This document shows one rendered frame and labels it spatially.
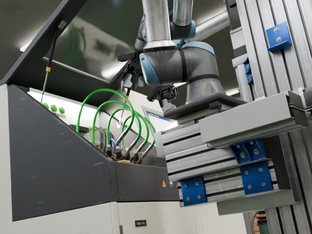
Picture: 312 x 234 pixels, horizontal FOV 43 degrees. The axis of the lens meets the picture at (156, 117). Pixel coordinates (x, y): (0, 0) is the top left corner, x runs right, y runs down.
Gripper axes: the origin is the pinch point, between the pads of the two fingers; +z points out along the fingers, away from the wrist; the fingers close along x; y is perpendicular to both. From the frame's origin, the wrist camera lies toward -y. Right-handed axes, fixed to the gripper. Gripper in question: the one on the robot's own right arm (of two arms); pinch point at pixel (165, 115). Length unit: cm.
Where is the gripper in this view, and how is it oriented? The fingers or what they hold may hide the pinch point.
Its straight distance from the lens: 201.6
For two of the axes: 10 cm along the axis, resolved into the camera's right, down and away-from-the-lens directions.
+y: 8.4, -2.6, -4.8
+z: 1.4, 9.5, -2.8
